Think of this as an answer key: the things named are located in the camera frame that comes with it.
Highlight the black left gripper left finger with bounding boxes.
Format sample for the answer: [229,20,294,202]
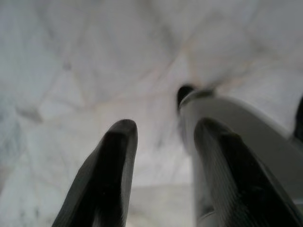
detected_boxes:
[52,119,138,227]

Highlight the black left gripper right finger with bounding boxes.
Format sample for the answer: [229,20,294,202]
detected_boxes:
[193,117,297,227]

